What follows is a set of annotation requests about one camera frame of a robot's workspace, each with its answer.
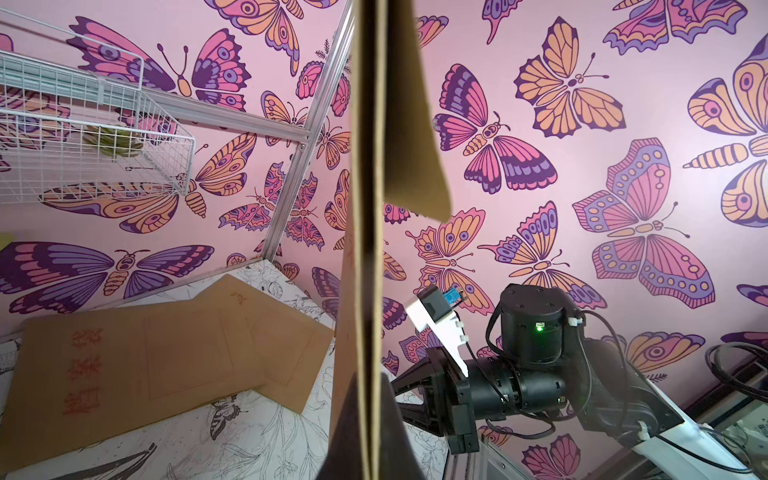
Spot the green item in basket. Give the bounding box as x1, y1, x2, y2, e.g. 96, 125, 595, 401
81, 126, 143, 159

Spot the kraft file bag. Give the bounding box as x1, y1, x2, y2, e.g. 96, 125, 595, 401
1, 302, 265, 473
194, 275, 333, 414
330, 1, 452, 479

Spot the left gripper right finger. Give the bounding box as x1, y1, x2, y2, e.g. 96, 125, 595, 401
379, 372, 424, 480

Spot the white wire basket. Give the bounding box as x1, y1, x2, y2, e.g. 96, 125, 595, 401
1, 21, 196, 204

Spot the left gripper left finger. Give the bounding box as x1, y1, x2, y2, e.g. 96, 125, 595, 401
316, 383, 360, 480

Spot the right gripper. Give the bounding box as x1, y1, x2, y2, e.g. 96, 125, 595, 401
390, 347, 521, 454

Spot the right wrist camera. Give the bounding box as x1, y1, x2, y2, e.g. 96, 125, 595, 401
405, 285, 469, 378

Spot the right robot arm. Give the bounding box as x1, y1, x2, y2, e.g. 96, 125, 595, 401
391, 284, 755, 479

